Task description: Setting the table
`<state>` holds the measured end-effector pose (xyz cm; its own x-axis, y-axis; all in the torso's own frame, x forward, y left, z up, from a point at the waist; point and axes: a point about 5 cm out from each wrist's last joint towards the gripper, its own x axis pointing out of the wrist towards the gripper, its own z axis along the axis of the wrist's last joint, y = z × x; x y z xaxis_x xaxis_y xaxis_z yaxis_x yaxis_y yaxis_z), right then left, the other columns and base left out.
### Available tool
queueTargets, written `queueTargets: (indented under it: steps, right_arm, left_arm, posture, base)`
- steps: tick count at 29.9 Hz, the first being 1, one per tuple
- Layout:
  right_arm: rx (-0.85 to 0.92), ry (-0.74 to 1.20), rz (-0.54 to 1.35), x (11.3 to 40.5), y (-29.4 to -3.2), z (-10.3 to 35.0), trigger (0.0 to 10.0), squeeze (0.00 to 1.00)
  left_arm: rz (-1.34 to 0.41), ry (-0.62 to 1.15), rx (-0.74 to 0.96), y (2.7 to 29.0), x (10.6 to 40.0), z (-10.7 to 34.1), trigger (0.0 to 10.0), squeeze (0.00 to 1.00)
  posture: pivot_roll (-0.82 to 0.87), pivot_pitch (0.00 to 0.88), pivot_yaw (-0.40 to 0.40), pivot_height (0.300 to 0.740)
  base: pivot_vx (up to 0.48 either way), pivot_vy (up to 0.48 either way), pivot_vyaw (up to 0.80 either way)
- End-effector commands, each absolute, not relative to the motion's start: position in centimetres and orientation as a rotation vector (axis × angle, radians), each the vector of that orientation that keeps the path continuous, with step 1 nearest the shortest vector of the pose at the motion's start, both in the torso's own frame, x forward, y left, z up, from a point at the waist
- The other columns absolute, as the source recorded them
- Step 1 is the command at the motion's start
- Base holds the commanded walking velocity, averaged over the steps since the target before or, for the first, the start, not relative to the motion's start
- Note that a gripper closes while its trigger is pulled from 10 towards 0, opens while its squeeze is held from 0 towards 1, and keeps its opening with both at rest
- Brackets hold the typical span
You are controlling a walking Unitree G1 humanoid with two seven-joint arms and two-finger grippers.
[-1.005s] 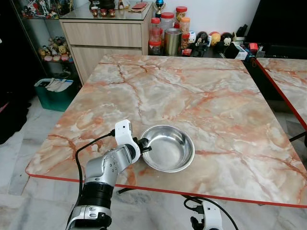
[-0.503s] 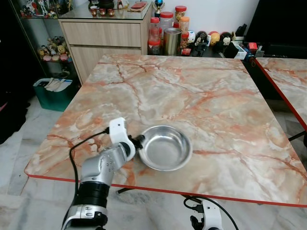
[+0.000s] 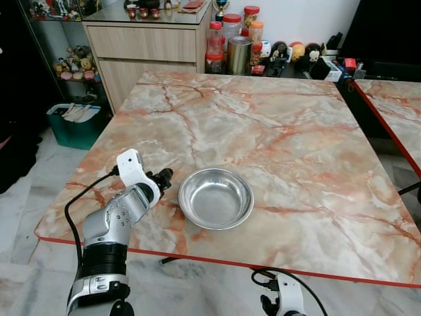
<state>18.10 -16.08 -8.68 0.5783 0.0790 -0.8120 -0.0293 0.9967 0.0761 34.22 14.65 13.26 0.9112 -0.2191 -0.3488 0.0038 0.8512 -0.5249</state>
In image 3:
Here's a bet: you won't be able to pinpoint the large steel bowl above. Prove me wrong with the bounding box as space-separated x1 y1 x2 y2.
178 168 255 230

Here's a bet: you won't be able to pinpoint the green storage basket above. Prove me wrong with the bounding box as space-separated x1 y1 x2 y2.
46 102 109 151

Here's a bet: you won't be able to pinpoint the marble folding table orange edge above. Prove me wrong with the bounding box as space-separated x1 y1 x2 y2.
34 70 421 289
353 79 421 178

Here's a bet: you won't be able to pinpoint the short jar red lid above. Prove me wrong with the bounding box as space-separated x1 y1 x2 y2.
250 43 264 66
206 53 225 74

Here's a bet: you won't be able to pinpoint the light wooden cabinet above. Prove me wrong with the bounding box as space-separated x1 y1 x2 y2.
82 3 214 113

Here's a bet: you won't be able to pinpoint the steel tumbler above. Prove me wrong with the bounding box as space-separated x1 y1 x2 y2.
228 36 253 75

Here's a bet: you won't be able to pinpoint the plush toys on shelf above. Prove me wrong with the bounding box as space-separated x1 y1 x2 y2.
53 46 99 83

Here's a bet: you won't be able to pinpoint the clear jar red lid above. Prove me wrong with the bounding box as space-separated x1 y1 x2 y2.
243 6 260 24
209 21 224 57
222 14 243 40

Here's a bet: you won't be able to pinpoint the black toy figurine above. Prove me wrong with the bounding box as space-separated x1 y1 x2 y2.
272 41 289 61

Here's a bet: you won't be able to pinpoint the orange toy figurine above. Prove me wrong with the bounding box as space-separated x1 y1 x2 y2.
290 41 306 61

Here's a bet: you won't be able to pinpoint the small white box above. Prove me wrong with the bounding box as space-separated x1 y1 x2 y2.
319 58 343 81

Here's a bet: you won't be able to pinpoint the black gadget on stand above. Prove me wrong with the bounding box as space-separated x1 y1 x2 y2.
322 32 343 57

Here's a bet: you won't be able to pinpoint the black television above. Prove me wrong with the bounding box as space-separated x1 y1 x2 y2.
339 0 421 63

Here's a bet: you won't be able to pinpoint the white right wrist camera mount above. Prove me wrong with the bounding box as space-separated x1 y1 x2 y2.
275 273 307 316

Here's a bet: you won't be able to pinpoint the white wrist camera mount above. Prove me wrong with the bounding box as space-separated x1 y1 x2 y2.
116 149 162 201
275 273 307 316

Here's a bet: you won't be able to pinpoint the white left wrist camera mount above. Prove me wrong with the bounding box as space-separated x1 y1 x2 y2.
116 149 162 201

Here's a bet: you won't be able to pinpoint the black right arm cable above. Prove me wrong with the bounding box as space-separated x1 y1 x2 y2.
251 267 328 316

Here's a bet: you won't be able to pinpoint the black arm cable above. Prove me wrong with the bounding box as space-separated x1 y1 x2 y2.
251 267 328 316
64 166 122 264

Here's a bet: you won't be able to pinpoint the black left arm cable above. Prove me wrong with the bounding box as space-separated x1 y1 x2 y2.
64 166 122 264

